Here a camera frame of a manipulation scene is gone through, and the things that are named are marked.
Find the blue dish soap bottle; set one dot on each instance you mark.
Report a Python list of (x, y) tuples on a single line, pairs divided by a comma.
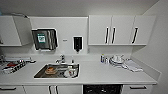
[(102, 59)]

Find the small white bottle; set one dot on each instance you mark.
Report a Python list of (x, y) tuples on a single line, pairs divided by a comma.
[(106, 60)]

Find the chrome sink faucet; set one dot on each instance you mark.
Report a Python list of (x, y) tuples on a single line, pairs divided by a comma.
[(61, 59)]

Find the white cup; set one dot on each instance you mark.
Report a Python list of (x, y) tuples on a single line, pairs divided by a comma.
[(69, 71)]

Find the stack of white plates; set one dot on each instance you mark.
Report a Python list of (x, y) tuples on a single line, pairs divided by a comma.
[(117, 60)]

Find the brown bowl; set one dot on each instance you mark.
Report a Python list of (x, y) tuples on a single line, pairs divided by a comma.
[(50, 70)]

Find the dark paper towel dispenser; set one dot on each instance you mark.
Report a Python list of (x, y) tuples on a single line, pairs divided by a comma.
[(43, 39)]

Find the steel kitchen sink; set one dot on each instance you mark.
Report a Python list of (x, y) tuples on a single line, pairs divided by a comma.
[(40, 73)]

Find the white drawer cabinet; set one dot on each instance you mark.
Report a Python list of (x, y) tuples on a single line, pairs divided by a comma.
[(11, 89), (137, 88)]

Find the black wall soap dispenser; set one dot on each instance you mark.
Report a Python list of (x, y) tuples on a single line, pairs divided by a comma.
[(77, 43)]

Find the white wall outlet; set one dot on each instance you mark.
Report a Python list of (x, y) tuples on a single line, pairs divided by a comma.
[(65, 40)]

